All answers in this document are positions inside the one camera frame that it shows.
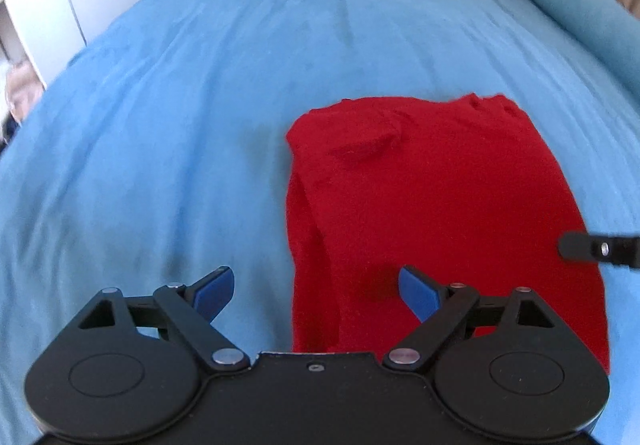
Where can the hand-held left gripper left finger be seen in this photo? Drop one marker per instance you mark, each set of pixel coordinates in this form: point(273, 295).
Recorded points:
point(215, 292)

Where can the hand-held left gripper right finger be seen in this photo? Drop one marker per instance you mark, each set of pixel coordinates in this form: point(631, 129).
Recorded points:
point(417, 292)

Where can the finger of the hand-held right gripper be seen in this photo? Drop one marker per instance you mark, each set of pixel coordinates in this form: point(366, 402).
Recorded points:
point(590, 249)

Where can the red knit sweater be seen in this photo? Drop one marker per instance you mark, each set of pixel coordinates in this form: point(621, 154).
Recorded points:
point(440, 195)

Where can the bed with blue sheet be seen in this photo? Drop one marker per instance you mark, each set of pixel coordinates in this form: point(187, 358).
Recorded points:
point(200, 100)

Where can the folded blue duvet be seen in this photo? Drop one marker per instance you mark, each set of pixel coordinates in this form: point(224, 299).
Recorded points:
point(575, 5)

